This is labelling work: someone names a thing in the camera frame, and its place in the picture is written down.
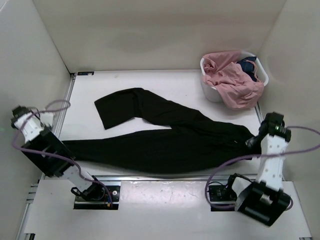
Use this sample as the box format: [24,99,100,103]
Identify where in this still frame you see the pink trousers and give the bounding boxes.
[202,50,265,110]

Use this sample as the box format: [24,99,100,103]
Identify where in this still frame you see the navy garment in basket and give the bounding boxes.
[237,56,259,82]

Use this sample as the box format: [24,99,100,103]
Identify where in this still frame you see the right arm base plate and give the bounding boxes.
[206,181,237,212]

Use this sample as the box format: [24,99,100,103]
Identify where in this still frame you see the black trousers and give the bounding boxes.
[64,88,262,175]

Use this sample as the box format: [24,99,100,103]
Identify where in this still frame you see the white laundry basket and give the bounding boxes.
[199,50,269,103]

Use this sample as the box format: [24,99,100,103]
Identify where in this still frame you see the dark label sticker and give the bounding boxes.
[77,71,95,76]

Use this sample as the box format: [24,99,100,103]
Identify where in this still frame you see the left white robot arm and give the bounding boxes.
[10,104,111,203]

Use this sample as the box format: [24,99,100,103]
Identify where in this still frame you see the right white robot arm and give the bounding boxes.
[224,112,291,227]

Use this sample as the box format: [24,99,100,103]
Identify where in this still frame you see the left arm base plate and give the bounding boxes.
[70,185,121,211]

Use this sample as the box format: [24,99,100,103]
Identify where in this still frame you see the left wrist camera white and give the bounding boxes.
[40,112,55,129]

